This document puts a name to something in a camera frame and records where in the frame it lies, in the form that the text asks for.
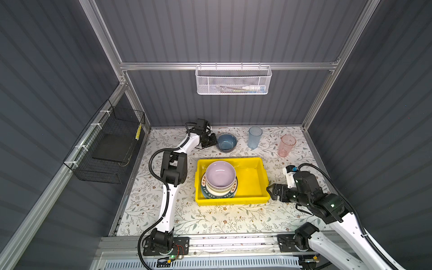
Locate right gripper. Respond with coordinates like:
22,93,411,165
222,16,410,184
265,182,308,208

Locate dark blue ceramic bowl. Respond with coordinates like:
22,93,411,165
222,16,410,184
217,133,237,153

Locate yellow plastic bin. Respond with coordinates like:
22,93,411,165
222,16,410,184
195,157,270,206

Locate purple ceramic bowl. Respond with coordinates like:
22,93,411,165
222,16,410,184
205,160,236,190

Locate green rim lettered plate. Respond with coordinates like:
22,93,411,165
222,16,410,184
200,175,239,199

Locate green ceramic bowl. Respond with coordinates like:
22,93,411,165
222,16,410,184
204,180,238,196

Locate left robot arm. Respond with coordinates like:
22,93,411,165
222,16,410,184
147,119,217,253

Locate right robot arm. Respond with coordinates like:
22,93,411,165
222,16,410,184
267,165,403,270

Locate grey translucent cup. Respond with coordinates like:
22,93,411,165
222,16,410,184
247,127,263,150

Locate pink translucent cup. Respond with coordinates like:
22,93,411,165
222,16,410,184
278,135,297,158

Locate items in white basket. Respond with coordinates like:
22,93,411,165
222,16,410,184
213,85,267,95

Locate yellow tag on basket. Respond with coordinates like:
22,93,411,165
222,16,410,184
135,123,142,141

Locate white wire mesh basket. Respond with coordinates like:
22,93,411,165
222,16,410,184
195,64,272,96

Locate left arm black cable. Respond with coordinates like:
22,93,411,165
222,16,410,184
137,121,203,270

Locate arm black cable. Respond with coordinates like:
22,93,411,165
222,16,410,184
296,163,402,270
137,121,203,270

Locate black wire basket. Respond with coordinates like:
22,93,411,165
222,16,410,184
64,102,145,185

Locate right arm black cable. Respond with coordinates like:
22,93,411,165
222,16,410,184
296,163,402,270

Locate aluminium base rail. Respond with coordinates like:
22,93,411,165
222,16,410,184
94,232,314,260

